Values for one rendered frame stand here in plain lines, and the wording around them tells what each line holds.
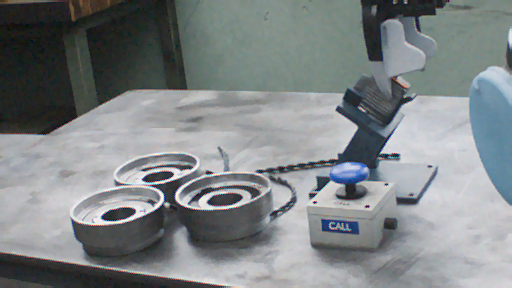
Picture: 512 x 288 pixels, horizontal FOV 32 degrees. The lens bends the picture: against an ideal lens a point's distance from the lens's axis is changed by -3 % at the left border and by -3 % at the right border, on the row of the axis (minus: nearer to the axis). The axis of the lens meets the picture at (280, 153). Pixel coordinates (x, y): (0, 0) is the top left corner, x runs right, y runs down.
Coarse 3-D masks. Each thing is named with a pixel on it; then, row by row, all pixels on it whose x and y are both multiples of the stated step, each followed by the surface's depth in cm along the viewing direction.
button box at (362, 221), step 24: (336, 192) 91; (360, 192) 90; (384, 192) 91; (312, 216) 90; (336, 216) 89; (360, 216) 88; (384, 216) 90; (312, 240) 91; (336, 240) 90; (360, 240) 89
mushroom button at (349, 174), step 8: (336, 168) 91; (344, 168) 90; (352, 168) 90; (360, 168) 90; (368, 168) 91; (336, 176) 89; (344, 176) 89; (352, 176) 89; (360, 176) 89; (368, 176) 90; (344, 184) 89; (352, 184) 90
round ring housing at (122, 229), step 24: (96, 192) 101; (120, 192) 102; (144, 192) 101; (72, 216) 95; (96, 216) 98; (120, 216) 100; (144, 216) 94; (96, 240) 93; (120, 240) 93; (144, 240) 95
